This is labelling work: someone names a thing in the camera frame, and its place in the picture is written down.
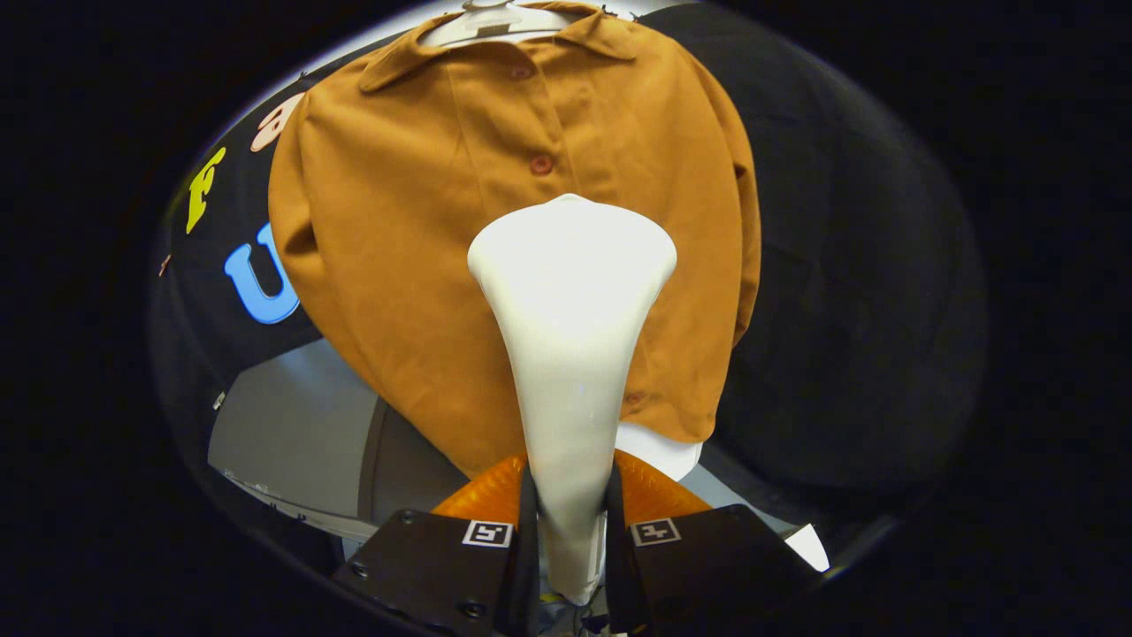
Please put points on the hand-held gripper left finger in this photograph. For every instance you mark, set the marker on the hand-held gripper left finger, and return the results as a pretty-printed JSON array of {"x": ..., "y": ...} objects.
[{"x": 529, "y": 566}]

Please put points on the orange button shirt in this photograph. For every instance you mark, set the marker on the orange button shirt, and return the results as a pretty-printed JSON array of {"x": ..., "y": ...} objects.
[{"x": 398, "y": 221}]

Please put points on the white garment steamer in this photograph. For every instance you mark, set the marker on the white garment steamer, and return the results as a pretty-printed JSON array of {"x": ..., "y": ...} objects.
[{"x": 570, "y": 336}]

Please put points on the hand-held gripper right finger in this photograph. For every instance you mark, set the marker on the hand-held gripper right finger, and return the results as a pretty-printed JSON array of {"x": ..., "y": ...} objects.
[{"x": 616, "y": 575}]

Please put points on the white stand base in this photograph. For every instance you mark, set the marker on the white stand base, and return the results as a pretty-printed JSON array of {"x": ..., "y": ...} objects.
[{"x": 809, "y": 548}]

